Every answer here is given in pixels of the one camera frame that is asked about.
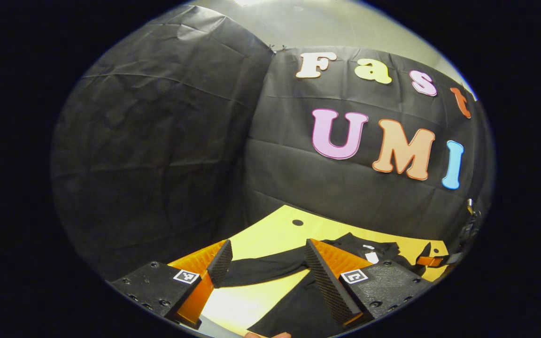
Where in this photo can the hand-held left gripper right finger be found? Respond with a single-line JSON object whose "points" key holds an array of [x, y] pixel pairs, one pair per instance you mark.
{"points": [[327, 281]]}

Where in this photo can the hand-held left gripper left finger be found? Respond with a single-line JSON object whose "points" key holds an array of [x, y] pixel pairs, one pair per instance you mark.
{"points": [[221, 263]]}

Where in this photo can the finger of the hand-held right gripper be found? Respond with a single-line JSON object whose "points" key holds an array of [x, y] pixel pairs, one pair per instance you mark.
{"points": [[429, 261]]}

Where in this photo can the black button shirt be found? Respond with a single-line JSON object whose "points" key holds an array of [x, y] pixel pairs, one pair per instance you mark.
{"points": [[298, 310]]}

